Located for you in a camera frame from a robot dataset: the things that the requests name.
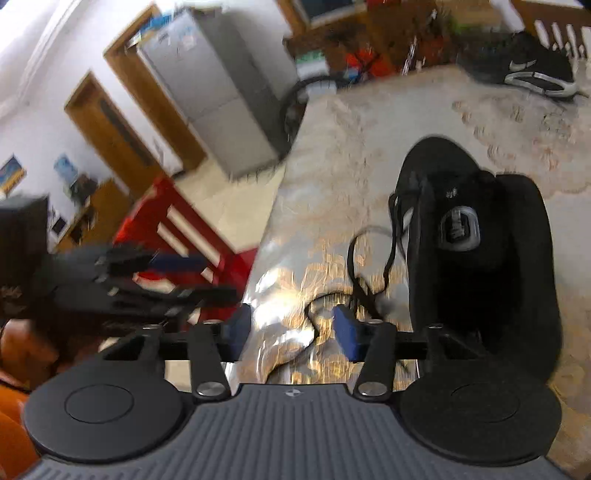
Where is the black shoelace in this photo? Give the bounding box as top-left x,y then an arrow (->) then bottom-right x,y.
267,184 -> 417,384

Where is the black sneaker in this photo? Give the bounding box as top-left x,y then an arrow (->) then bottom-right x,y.
457,31 -> 579,100
396,136 -> 562,382

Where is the floral lace tablecloth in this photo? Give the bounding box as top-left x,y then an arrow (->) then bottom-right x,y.
165,64 -> 591,476

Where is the person's left hand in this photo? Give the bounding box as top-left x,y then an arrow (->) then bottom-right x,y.
1,319 -> 102,391

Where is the red wooden chair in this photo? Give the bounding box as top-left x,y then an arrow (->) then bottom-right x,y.
113,177 -> 257,293

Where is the wooden sideboard cabinet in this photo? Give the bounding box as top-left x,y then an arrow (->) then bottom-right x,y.
54,179 -> 133,252

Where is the white microwave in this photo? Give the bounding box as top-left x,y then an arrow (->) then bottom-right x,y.
48,215 -> 67,238

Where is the blue water dispenser bottle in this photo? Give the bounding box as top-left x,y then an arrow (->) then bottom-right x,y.
53,155 -> 79,187

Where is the silver refrigerator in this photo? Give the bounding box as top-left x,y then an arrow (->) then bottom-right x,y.
138,7 -> 290,178

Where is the white green box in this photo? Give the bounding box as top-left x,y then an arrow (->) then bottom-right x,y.
295,51 -> 335,100

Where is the black bicycle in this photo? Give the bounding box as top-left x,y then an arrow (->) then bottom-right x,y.
279,30 -> 446,148

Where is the brown wooden chair right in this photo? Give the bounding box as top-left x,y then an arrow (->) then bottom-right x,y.
511,1 -> 590,60

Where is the framed wall picture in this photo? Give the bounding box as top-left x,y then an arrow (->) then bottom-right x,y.
0,155 -> 26,196

